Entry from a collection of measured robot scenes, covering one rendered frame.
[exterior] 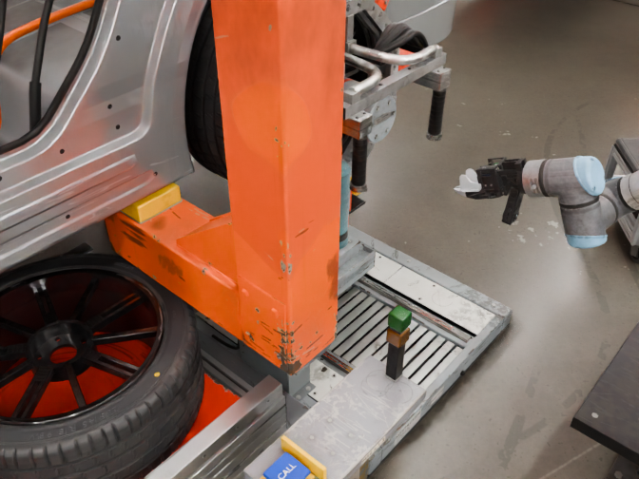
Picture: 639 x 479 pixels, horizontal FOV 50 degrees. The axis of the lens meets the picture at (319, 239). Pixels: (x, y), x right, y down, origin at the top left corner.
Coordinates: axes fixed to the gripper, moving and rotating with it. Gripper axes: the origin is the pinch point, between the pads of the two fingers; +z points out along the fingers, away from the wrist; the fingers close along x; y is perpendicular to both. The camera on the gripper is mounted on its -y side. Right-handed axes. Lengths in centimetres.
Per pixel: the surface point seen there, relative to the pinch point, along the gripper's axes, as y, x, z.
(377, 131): 21.6, 6.7, 14.4
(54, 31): 73, 45, 75
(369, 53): 41.0, 2.5, 12.5
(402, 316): -7.3, 47.1, -8.7
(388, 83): 34.3, 9.4, 4.4
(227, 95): 51, 65, -3
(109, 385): -14, 80, 69
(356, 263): -32, -13, 59
